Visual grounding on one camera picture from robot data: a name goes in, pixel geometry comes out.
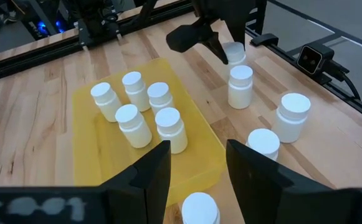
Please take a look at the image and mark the white plastic pill bottle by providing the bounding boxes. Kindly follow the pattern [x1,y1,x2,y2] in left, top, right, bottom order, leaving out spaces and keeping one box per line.
[115,103,153,149]
[271,92,312,144]
[155,107,189,155]
[121,71,151,113]
[245,128,281,162]
[181,192,221,224]
[227,64,254,110]
[90,82,123,123]
[222,41,247,68]
[146,82,175,116]

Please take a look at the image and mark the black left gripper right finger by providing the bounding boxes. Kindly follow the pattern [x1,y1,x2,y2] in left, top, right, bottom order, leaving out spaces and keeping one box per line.
[226,138,350,224]

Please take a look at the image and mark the black computer tower blue lights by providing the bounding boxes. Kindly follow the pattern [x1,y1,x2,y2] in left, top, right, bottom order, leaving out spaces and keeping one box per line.
[21,17,68,40]

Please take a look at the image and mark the black table-level camera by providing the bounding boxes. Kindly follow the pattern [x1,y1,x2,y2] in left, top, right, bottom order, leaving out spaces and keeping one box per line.
[295,42,336,76]

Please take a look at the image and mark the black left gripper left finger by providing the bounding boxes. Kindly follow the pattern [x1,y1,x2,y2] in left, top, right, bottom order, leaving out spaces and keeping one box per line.
[101,139,172,224]

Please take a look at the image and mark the yellow plastic basket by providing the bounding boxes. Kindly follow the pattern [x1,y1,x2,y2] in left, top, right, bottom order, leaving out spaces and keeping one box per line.
[71,57,227,207]

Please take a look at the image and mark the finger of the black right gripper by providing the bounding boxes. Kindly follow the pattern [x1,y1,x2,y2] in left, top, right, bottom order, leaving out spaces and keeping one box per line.
[203,31,229,65]
[226,26,247,51]

